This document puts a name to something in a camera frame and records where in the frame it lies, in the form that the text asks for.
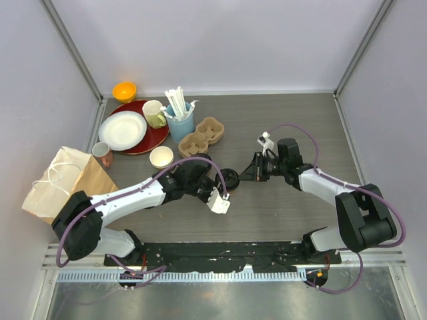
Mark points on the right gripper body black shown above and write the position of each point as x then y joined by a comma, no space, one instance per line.
272,167

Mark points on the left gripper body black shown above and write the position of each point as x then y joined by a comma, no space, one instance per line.
201,188

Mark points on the brown paper cup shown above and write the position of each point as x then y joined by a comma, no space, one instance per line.
232,190

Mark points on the brown paper cups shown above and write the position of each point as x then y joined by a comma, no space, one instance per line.
161,157

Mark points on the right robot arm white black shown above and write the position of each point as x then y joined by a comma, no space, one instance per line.
364,220

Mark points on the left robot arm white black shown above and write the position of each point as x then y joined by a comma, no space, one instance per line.
82,224

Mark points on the cardboard cup carrier front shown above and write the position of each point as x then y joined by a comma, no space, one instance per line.
193,144

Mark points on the cardboard cup carrier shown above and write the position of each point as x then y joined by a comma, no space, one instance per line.
210,130
193,144

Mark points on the cardboard cup carrier back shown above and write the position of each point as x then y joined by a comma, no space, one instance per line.
210,130

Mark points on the blue cup holder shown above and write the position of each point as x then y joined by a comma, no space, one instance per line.
179,129

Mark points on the red round tray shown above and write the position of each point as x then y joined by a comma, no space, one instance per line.
153,137

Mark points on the pale yellow mug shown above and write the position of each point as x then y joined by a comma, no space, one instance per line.
153,114

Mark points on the white wrapped straws bundle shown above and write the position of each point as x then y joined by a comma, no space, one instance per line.
177,103

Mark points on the white plate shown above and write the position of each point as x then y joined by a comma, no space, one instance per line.
123,130

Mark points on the small white pink cup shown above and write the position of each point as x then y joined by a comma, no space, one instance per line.
103,152

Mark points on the orange bowl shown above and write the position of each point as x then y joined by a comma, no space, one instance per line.
124,92

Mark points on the brown paper bag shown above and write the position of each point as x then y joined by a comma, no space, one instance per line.
70,171

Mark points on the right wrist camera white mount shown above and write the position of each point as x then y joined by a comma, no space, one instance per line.
266,143

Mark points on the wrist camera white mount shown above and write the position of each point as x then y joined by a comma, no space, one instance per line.
217,203
266,143

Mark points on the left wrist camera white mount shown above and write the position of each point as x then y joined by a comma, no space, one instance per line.
217,203

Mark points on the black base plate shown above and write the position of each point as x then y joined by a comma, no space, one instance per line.
226,257

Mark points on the aluminium rail frame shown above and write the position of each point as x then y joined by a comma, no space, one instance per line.
375,257

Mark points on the white slotted cable duct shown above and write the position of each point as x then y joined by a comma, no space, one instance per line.
121,276

